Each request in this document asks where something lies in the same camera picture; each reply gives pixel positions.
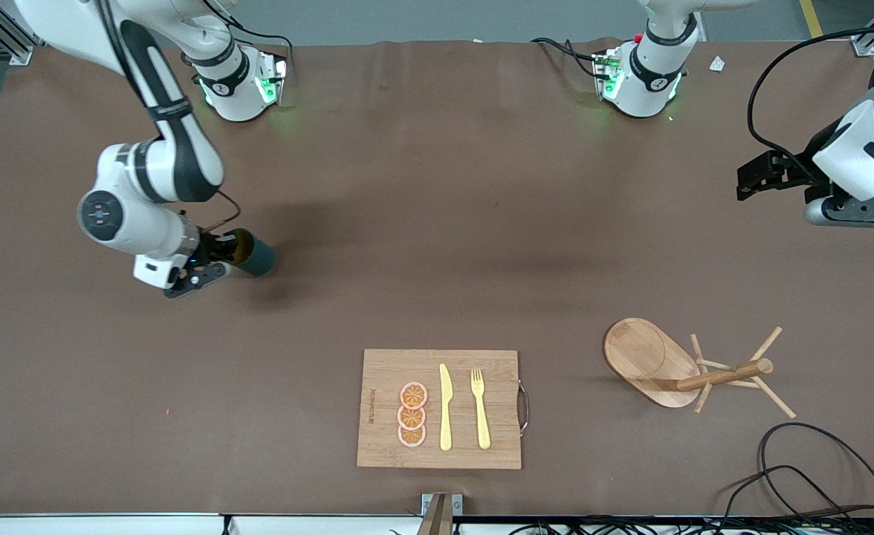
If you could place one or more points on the dark green ribbed cup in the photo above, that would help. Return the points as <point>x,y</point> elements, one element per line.
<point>259,256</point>

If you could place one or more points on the yellow plastic fork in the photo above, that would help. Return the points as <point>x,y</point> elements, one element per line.
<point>481,423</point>

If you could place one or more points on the wooden mug rack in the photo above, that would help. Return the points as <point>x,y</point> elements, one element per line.
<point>645,357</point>

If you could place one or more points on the white table edge rail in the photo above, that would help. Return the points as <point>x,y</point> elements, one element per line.
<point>110,524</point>

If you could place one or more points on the metal table edge bracket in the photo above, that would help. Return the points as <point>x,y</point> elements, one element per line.
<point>441,513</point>

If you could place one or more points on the orange slice toy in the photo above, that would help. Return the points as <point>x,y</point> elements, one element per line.
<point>411,417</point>
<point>413,394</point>

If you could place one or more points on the yellow plastic knife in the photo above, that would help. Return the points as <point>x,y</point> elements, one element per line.
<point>446,416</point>

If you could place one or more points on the bamboo cutting board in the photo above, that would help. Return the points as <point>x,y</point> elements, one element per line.
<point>385,371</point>

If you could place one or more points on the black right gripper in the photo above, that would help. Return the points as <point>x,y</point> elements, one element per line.
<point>216,246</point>

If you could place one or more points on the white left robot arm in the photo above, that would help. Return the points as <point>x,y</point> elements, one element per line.
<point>864,148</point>

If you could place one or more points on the white paper scrap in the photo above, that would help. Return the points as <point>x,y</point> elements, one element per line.
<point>717,64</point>

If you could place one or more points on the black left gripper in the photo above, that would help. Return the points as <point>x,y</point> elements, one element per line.
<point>806,169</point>

